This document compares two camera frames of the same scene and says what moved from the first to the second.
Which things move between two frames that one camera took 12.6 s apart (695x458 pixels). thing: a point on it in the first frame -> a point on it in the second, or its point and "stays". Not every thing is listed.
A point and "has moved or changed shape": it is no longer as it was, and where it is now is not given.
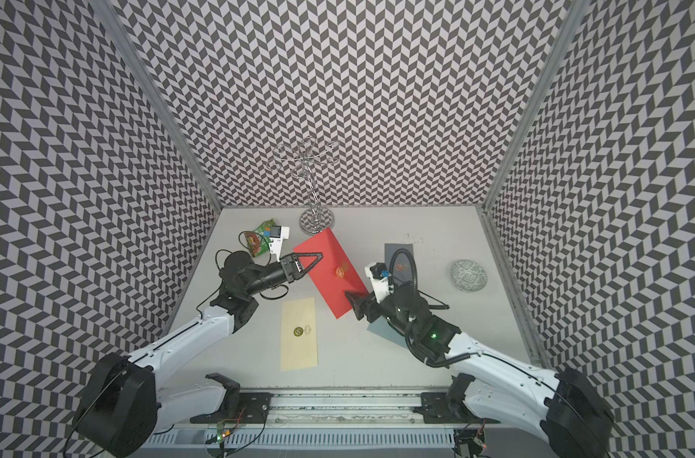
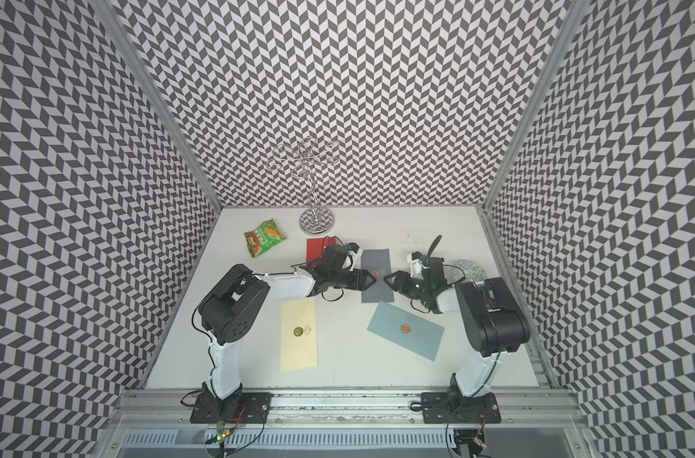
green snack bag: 258,239 stays
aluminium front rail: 335,408 stays
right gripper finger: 361,303 -> 394,280
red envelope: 332,275 has moved or changed shape
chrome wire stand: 317,218 stays
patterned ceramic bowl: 468,276 stays
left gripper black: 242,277 -> 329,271
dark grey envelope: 402,266 has moved or changed shape
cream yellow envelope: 299,343 stays
